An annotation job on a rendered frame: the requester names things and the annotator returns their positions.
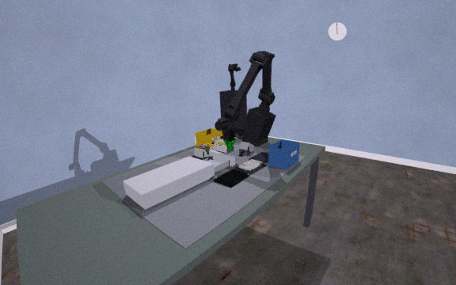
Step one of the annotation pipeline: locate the yellow open-top bin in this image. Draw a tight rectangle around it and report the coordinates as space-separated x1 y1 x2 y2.
196 128 223 146

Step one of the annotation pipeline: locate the blue open-top bin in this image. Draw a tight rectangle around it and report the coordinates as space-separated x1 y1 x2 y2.
268 139 299 169

